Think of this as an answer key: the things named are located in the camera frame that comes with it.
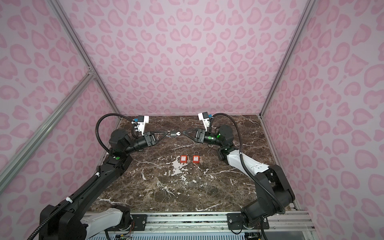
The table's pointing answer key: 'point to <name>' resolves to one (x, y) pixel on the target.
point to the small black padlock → (173, 133)
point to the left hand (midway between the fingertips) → (167, 132)
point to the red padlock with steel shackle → (183, 158)
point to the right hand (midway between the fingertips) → (185, 135)
